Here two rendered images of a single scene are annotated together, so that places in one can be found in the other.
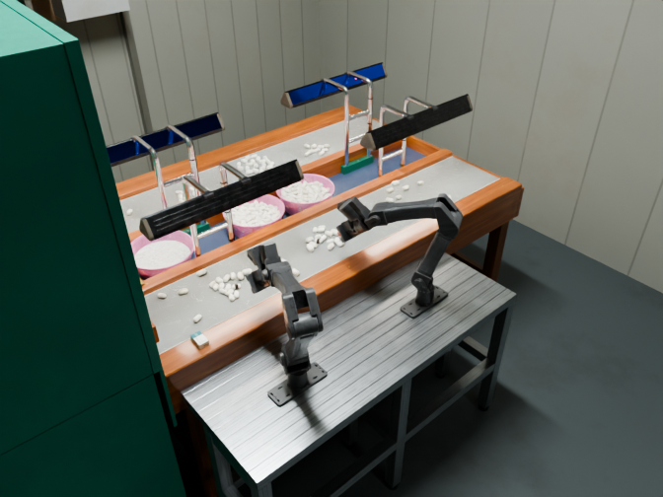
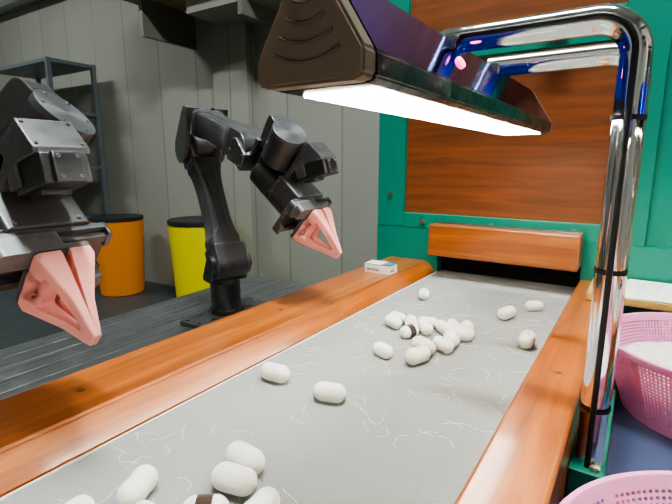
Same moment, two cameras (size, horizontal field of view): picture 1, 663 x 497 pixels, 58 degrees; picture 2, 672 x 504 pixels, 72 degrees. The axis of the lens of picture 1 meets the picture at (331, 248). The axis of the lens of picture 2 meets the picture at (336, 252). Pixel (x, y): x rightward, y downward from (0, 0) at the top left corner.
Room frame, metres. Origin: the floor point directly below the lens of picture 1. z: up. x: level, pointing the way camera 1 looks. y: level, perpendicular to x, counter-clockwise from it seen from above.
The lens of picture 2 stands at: (2.25, 0.06, 0.99)
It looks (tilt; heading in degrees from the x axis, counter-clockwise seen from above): 11 degrees down; 163
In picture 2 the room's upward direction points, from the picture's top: straight up
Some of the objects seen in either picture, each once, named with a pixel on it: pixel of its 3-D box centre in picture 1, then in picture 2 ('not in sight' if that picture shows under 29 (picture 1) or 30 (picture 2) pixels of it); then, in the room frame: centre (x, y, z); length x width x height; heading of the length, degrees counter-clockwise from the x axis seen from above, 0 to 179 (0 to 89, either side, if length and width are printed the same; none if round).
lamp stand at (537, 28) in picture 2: (221, 227); (531, 249); (1.84, 0.41, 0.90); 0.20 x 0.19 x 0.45; 129
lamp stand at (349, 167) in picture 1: (347, 121); not in sight; (2.76, -0.09, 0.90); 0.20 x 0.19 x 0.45; 129
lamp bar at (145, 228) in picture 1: (226, 195); (470, 88); (1.77, 0.36, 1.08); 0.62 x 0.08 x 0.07; 129
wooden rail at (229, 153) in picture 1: (222, 170); not in sight; (2.69, 0.55, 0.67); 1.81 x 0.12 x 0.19; 129
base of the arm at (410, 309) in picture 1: (425, 294); not in sight; (1.66, -0.34, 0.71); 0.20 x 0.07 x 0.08; 131
